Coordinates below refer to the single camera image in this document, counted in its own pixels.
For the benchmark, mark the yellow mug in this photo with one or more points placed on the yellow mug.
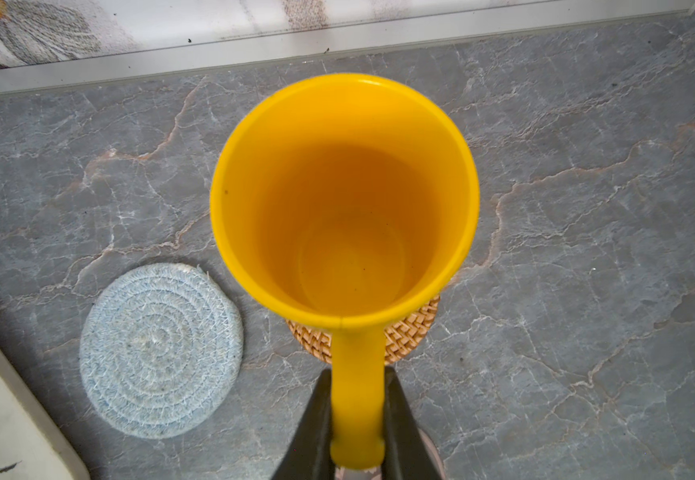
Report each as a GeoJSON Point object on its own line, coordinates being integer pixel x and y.
{"type": "Point", "coordinates": [344, 203]}

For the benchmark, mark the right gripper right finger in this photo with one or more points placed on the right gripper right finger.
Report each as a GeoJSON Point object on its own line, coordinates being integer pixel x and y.
{"type": "Point", "coordinates": [406, 456]}

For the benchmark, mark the beige serving tray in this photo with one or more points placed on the beige serving tray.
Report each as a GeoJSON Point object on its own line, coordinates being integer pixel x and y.
{"type": "Point", "coordinates": [31, 444]}

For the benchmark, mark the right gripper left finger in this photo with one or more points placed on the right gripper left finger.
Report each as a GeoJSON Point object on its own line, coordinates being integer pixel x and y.
{"type": "Point", "coordinates": [309, 454]}

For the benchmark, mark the pink flower silicone coaster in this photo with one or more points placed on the pink flower silicone coaster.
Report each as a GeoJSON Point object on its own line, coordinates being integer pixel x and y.
{"type": "Point", "coordinates": [374, 473]}

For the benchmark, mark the rattan woven round coaster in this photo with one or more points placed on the rattan woven round coaster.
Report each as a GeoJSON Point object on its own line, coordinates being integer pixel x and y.
{"type": "Point", "coordinates": [401, 338]}

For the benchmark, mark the blue woven round coaster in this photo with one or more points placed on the blue woven round coaster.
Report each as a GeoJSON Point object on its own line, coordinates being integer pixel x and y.
{"type": "Point", "coordinates": [160, 350]}

